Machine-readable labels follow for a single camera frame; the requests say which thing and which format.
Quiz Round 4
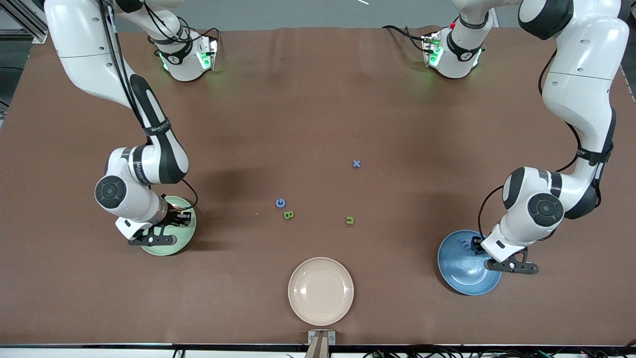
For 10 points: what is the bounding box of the black base cable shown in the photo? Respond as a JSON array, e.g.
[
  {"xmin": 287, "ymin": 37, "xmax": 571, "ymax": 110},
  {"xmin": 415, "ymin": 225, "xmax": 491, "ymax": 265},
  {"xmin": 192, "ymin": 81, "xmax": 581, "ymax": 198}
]
[
  {"xmin": 189, "ymin": 27, "xmax": 220, "ymax": 55},
  {"xmin": 382, "ymin": 24, "xmax": 429, "ymax": 53}
]

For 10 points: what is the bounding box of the brown table cover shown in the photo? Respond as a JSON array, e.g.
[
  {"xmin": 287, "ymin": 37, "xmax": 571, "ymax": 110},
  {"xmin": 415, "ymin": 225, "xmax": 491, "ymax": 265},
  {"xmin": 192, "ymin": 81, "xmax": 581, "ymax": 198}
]
[{"xmin": 0, "ymin": 26, "xmax": 636, "ymax": 347}]

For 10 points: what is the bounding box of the blue plate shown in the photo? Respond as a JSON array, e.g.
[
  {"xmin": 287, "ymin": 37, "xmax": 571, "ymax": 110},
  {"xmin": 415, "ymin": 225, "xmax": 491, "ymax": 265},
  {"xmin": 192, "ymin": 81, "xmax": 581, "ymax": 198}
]
[{"xmin": 437, "ymin": 229, "xmax": 502, "ymax": 296}]

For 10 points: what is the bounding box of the cream plate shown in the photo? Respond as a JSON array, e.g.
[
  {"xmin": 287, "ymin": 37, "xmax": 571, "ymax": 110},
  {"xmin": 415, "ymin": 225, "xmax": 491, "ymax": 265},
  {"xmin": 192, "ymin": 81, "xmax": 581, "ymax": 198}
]
[{"xmin": 288, "ymin": 257, "xmax": 354, "ymax": 327}]

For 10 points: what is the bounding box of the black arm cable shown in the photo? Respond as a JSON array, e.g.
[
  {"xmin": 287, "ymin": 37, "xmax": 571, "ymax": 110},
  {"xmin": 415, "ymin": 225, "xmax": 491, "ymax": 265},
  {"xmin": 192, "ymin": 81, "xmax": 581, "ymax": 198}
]
[
  {"xmin": 477, "ymin": 47, "xmax": 604, "ymax": 240},
  {"xmin": 97, "ymin": 0, "xmax": 199, "ymax": 210}
]

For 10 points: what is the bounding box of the black right base cable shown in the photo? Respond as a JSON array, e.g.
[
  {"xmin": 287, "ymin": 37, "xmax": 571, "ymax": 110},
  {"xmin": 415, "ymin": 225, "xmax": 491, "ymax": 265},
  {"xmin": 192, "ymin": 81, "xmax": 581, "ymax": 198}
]
[{"xmin": 189, "ymin": 27, "xmax": 220, "ymax": 55}]

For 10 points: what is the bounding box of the black left base cable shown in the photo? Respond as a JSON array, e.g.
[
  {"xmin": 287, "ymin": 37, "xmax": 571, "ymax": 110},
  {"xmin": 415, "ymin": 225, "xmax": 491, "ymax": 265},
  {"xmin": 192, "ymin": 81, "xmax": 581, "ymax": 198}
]
[{"xmin": 382, "ymin": 24, "xmax": 429, "ymax": 53}]

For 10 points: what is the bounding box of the wooden camera mount bracket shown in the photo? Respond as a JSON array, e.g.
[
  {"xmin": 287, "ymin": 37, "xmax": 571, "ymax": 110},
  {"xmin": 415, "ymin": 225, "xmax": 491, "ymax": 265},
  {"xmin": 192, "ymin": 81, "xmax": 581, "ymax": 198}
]
[{"xmin": 308, "ymin": 330, "xmax": 336, "ymax": 358}]

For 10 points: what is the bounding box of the black cable bundle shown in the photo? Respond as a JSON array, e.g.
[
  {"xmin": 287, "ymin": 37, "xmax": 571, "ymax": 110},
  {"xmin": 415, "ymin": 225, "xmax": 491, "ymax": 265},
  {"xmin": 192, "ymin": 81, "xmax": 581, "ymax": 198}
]
[{"xmin": 363, "ymin": 340, "xmax": 636, "ymax": 358}]

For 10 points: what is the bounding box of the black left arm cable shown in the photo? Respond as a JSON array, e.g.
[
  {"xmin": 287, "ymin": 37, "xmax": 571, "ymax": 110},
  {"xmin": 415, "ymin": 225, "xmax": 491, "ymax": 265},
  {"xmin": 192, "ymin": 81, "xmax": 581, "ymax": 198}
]
[{"xmin": 477, "ymin": 47, "xmax": 604, "ymax": 240}]

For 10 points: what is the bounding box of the silver right arm base bracket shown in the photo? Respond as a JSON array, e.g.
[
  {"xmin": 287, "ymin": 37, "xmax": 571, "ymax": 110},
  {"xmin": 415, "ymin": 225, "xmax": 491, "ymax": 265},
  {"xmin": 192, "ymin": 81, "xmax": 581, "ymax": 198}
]
[{"xmin": 198, "ymin": 36, "xmax": 220, "ymax": 71}]

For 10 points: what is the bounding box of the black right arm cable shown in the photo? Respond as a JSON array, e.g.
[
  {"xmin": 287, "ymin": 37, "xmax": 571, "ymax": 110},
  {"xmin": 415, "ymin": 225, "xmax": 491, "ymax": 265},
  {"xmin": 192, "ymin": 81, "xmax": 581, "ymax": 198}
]
[{"xmin": 97, "ymin": 0, "xmax": 199, "ymax": 210}]

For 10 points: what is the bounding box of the aluminium frame extrusion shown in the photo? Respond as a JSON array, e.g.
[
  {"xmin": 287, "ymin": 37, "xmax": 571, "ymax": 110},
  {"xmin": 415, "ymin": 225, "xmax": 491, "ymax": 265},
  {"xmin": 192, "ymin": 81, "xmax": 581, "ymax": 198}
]
[{"xmin": 0, "ymin": 0, "xmax": 48, "ymax": 43}]

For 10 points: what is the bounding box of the green plate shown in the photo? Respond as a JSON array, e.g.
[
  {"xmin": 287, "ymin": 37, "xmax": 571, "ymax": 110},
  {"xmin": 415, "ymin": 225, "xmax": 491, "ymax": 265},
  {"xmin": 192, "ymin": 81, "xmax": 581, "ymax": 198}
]
[{"xmin": 141, "ymin": 195, "xmax": 197, "ymax": 257}]

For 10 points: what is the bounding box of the silver left arm base bracket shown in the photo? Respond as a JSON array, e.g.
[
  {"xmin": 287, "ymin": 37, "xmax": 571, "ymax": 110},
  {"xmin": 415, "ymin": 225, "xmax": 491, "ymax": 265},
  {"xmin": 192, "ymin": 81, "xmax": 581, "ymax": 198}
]
[{"xmin": 421, "ymin": 31, "xmax": 444, "ymax": 69}]

